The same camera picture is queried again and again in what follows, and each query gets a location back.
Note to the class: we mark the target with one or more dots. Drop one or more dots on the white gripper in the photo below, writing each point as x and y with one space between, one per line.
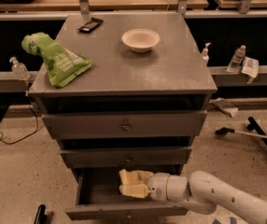
158 186

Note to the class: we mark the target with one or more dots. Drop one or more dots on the yellow sponge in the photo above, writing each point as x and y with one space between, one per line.
128 178

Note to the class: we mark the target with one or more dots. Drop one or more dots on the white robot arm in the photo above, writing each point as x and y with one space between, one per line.
200 193

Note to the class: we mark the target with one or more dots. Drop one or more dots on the grey middle drawer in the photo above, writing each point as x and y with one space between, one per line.
113 157

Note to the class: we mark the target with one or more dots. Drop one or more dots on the grey drawer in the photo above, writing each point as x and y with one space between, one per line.
113 157
124 124
98 197

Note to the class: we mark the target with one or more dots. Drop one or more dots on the grey bottom drawer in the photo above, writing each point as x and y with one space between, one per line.
98 197

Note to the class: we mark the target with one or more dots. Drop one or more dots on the grey top drawer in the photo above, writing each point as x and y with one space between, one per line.
124 124

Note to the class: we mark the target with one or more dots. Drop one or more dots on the grey drawer cabinet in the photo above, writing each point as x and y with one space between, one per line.
171 76

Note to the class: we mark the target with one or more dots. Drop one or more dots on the black object bottom left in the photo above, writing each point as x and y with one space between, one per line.
42 215

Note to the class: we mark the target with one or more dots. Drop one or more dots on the grey folded cloth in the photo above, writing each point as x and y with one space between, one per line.
226 107

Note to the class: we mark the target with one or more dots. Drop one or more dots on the green chip bag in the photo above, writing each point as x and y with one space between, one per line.
62 65

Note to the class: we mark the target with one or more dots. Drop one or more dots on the white pump bottle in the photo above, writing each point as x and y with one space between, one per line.
205 53

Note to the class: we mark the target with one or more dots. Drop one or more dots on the black chair base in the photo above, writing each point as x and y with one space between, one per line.
244 135

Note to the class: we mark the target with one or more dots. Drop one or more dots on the white bowl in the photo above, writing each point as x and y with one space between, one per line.
140 40

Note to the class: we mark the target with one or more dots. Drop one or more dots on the clear water bottle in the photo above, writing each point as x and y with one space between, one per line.
236 59

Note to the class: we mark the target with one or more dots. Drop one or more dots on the white paper packet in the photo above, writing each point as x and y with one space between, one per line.
250 67

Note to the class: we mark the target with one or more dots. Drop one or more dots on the clear sanitizer pump bottle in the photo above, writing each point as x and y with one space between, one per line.
19 69

